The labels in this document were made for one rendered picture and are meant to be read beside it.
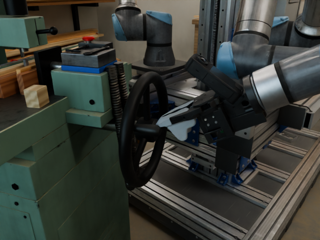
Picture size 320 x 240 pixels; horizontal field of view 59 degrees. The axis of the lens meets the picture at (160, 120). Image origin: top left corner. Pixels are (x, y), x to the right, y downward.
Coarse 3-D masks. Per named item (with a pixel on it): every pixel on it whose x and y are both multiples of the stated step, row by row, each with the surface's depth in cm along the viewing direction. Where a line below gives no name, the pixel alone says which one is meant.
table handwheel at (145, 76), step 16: (144, 80) 62; (160, 80) 71; (128, 96) 59; (144, 96) 66; (160, 96) 77; (128, 112) 57; (144, 112) 68; (160, 112) 81; (96, 128) 74; (112, 128) 72; (128, 128) 57; (128, 144) 57; (144, 144) 68; (160, 144) 81; (128, 160) 58; (128, 176) 61; (144, 176) 71
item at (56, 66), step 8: (48, 48) 72; (56, 48) 73; (40, 56) 68; (48, 56) 71; (56, 56) 74; (40, 64) 69; (48, 64) 71; (56, 64) 71; (40, 72) 69; (48, 72) 72; (40, 80) 70; (48, 80) 72
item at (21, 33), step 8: (0, 16) 71; (8, 16) 71; (16, 16) 71; (24, 16) 71; (32, 16) 71; (40, 16) 71; (0, 24) 68; (8, 24) 67; (16, 24) 67; (24, 24) 66; (32, 24) 68; (40, 24) 71; (0, 32) 69; (8, 32) 68; (16, 32) 68; (24, 32) 67; (32, 32) 68; (0, 40) 70; (8, 40) 69; (16, 40) 69; (24, 40) 68; (32, 40) 69; (40, 40) 71; (24, 48) 72
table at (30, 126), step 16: (128, 64) 96; (16, 96) 67; (0, 112) 58; (16, 112) 58; (32, 112) 58; (48, 112) 61; (64, 112) 66; (80, 112) 65; (96, 112) 65; (112, 112) 69; (0, 128) 51; (16, 128) 53; (32, 128) 57; (48, 128) 61; (0, 144) 50; (16, 144) 53; (32, 144) 57; (0, 160) 50
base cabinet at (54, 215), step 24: (72, 168) 73; (96, 168) 84; (0, 192) 64; (48, 192) 64; (72, 192) 74; (96, 192) 86; (120, 192) 104; (0, 216) 67; (24, 216) 64; (48, 216) 65; (72, 216) 75; (96, 216) 88; (120, 216) 107
